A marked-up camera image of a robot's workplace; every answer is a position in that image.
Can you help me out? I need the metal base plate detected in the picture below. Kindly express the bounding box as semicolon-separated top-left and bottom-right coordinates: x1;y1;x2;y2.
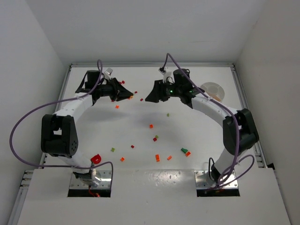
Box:
195;170;239;190
69;170;112;189

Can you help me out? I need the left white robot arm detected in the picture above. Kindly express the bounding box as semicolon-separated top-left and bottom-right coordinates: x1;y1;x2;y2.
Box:
41;68;133;187

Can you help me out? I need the orange double lego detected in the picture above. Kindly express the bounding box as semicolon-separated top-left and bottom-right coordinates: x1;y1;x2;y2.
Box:
155;154;160;162

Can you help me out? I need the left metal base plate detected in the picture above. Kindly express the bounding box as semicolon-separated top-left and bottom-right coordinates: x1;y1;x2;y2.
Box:
69;170;112;189

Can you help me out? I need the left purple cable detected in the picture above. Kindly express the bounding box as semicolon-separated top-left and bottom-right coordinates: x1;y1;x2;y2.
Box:
9;59;114;181

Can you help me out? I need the white divided bowl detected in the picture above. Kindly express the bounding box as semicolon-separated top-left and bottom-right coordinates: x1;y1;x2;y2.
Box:
200;82;225;102

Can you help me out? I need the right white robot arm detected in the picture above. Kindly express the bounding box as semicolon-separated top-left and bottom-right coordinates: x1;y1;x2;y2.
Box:
145;67;259;185

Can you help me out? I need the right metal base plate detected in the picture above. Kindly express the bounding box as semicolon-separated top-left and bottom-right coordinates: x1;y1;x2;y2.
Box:
195;170;239;190

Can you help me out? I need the red arch lego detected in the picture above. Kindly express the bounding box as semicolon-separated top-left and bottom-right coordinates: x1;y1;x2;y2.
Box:
90;154;102;165

